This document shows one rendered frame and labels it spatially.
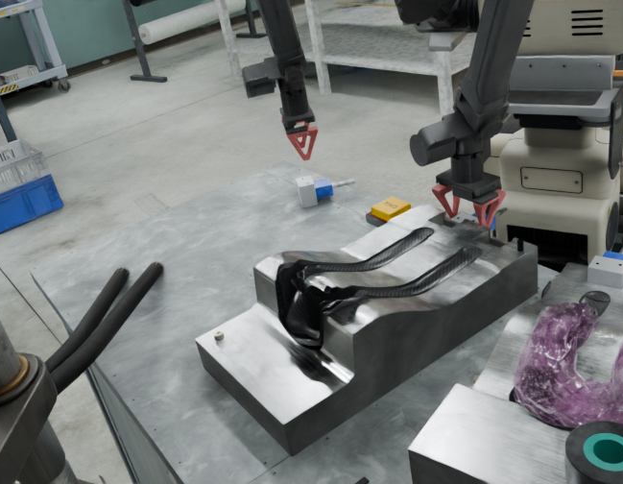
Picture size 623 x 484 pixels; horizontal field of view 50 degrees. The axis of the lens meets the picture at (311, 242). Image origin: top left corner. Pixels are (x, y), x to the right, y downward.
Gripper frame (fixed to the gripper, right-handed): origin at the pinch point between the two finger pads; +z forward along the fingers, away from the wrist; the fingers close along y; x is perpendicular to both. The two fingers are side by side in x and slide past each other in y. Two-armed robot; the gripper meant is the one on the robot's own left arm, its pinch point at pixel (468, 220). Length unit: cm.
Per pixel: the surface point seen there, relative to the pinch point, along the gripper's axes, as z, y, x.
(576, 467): -10, 52, -43
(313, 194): 2.6, -38.9, -8.1
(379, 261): -2.8, 1.1, -23.3
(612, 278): -2.8, 31.6, -4.4
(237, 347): -1, 0, -51
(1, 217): 81, -304, -41
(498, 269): -4.3, 19.0, -14.7
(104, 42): 68, -641, 156
